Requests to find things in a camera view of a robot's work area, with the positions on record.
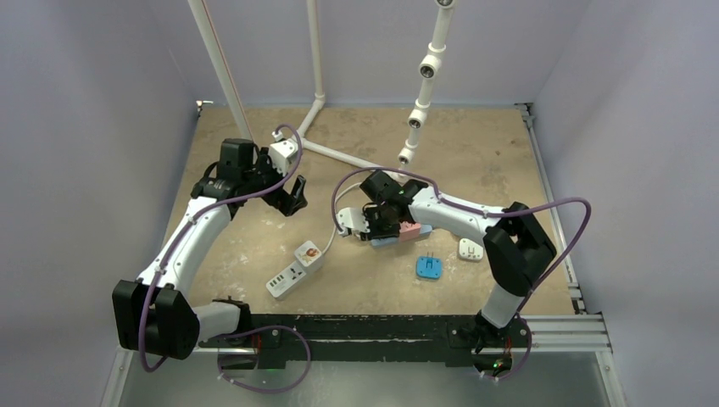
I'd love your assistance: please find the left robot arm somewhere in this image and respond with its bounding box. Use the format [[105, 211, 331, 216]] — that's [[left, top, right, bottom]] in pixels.
[[112, 136, 307, 360]]

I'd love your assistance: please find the blue plug adapter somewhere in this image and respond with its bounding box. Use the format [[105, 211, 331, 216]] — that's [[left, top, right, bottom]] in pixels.
[[415, 256, 443, 281]]

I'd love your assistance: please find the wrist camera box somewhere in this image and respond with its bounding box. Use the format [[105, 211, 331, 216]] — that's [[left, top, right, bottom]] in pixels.
[[268, 139, 298, 176], [336, 207, 370, 238]]

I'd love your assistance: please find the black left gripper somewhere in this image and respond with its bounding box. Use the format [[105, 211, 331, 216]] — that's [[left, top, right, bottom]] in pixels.
[[242, 148, 306, 215]]

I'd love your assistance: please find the aluminium front rail frame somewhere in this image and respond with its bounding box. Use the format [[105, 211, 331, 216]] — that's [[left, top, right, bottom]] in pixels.
[[101, 315, 627, 406]]

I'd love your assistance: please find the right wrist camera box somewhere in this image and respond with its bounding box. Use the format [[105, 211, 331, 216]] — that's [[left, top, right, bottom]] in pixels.
[[336, 207, 370, 238]]

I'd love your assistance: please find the aluminium rail right table edge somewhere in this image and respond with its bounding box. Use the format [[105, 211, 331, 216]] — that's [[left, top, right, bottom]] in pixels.
[[515, 103, 587, 315]]

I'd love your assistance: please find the white USB power strip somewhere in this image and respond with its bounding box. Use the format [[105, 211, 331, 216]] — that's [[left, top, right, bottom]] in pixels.
[[265, 261, 313, 300]]

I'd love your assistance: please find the pink cube adapter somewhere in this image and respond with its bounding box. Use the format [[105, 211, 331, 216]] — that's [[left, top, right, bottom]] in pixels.
[[398, 222, 421, 243]]

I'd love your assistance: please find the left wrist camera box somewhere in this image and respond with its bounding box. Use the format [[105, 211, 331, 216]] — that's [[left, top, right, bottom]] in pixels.
[[268, 139, 298, 176]]

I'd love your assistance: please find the light blue power strip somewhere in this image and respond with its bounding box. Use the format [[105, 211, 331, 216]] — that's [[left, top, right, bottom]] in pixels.
[[371, 222, 433, 248]]

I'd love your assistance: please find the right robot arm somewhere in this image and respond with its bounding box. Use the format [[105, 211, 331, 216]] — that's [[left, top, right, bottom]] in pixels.
[[359, 170, 557, 345]]

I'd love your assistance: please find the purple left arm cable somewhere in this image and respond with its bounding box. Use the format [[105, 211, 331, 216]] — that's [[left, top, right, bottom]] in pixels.
[[137, 124, 314, 394]]

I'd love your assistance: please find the white PVC pipe frame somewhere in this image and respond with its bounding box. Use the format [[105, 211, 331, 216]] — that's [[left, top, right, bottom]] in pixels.
[[188, 1, 456, 170]]

